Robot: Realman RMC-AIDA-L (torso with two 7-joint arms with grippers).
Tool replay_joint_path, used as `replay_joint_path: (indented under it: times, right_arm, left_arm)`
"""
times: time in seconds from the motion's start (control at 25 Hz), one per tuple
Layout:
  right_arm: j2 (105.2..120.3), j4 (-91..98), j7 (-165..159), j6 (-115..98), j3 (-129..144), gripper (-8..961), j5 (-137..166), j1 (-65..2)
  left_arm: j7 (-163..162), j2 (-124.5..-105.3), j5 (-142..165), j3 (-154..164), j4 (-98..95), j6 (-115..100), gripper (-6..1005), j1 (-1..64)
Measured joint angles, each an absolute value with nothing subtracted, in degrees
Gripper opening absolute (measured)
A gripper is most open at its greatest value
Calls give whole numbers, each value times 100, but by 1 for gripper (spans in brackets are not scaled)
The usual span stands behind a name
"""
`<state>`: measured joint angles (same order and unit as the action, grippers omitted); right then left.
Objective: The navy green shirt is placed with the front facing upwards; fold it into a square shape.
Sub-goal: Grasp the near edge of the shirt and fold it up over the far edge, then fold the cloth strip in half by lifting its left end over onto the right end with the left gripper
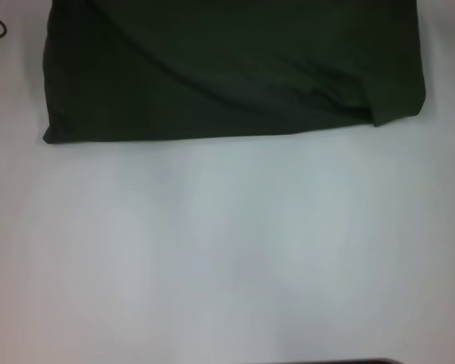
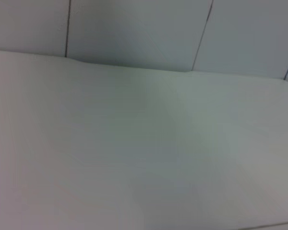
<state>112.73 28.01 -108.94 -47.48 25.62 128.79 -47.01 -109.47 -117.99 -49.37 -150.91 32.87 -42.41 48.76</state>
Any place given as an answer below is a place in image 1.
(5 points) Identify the dark green FREE t-shirt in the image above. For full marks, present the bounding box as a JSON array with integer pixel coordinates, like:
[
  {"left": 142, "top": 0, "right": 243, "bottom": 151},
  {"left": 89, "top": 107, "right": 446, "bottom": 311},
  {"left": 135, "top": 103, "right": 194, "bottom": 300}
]
[{"left": 41, "top": 0, "right": 428, "bottom": 146}]

